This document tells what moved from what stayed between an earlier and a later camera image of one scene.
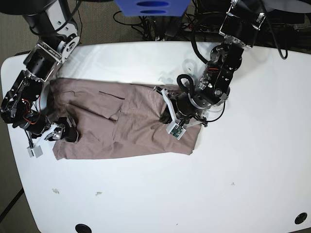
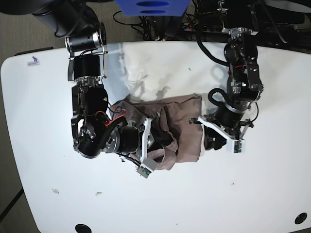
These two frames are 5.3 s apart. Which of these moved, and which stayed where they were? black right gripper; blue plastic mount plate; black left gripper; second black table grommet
Moved: black right gripper; black left gripper
Stayed: second black table grommet; blue plastic mount plate
